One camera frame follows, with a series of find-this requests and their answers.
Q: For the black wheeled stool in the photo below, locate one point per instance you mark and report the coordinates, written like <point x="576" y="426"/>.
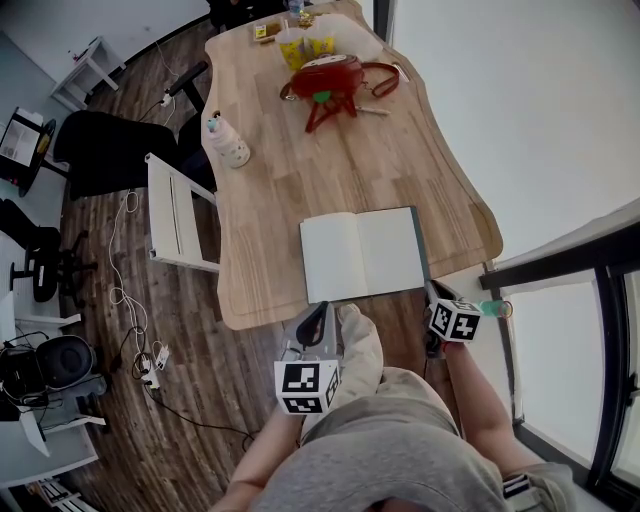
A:
<point x="50" y="265"/>

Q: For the person's right forearm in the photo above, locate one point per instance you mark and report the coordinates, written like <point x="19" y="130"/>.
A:
<point x="480" y="400"/>

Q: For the person's beige trousers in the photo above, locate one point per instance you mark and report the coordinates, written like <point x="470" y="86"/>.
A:
<point x="357" y="350"/>

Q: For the round black appliance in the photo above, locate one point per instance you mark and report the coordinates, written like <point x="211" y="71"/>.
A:
<point x="65" y="362"/>

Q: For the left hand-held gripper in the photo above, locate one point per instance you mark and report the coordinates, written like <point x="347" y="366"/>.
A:
<point x="306" y="372"/>

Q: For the white folding chair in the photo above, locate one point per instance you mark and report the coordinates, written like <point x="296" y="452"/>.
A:
<point x="172" y="215"/>

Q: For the pen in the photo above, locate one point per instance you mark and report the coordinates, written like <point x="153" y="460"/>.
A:
<point x="372" y="110"/>

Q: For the white-paged notebook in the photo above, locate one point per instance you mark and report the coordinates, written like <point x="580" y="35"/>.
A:
<point x="360" y="255"/>

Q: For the small white side table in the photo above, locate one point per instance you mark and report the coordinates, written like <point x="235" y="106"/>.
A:
<point x="87" y="70"/>

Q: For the translucent white plastic container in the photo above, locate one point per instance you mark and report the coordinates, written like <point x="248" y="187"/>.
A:
<point x="355" y="37"/>

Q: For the white power strip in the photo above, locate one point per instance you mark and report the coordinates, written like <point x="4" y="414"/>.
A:
<point x="156" y="365"/>

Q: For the teal green bottle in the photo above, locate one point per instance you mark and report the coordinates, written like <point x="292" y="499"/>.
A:
<point x="495" y="309"/>

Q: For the person's grey shirt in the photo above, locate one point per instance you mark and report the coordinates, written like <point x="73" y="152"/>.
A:
<point x="400" y="450"/>

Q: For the person's left forearm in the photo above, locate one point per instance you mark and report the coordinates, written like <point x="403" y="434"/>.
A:
<point x="260" y="450"/>

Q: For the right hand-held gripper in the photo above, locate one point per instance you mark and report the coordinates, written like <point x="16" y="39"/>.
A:
<point x="455" y="322"/>

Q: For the yellow snack box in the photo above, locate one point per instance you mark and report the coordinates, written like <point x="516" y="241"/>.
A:
<point x="265" y="31"/>

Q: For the black office chair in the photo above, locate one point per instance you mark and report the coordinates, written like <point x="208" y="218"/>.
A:
<point x="115" y="150"/>

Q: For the black cart with screen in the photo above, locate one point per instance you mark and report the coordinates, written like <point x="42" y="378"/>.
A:
<point x="25" y="147"/>

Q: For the white dotted water bottle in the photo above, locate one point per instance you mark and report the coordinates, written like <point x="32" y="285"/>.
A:
<point x="230" y="142"/>

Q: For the black window frame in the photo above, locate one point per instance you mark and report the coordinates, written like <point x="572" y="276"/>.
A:
<point x="607" y="360"/>

